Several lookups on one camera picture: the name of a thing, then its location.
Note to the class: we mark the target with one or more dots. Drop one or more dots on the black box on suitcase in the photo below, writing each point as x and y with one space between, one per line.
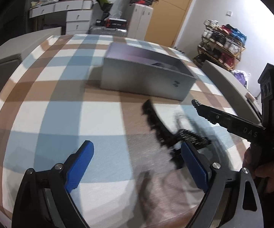
112 23

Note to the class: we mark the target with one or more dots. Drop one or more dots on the person's right hand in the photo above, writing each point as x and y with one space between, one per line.
265 171

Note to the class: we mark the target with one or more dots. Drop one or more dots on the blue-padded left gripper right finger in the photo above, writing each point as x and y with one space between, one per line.
213 179

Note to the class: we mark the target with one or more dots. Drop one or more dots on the wooden door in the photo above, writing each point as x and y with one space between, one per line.
166 21

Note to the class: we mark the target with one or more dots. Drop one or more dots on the grey cabinet right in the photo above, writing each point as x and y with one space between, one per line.
240 99

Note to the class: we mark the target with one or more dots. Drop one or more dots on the grey cabinet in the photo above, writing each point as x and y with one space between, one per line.
15 50
240 99

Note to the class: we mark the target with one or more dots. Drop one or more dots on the silver flat suitcase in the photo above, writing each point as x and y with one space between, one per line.
112 30

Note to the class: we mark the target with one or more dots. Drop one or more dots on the checkered plaid tablecloth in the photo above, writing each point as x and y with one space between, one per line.
53 102

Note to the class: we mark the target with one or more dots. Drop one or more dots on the shoe rack with shoes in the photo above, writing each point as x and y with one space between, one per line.
222 45

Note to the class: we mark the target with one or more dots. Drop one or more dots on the white drawer desk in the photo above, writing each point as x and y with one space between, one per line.
77 15

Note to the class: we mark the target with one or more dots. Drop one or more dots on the silver cardboard box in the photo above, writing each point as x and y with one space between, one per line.
137 70

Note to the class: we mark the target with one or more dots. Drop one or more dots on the white upright suitcase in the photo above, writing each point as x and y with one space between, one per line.
138 17

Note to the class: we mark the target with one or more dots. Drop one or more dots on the black toothed hair clip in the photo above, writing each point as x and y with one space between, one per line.
164 136

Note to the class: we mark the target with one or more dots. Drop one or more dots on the grey cabinet left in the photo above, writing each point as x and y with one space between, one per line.
15 50

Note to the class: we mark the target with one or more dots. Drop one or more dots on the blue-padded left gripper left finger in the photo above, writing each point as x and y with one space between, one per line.
43 198

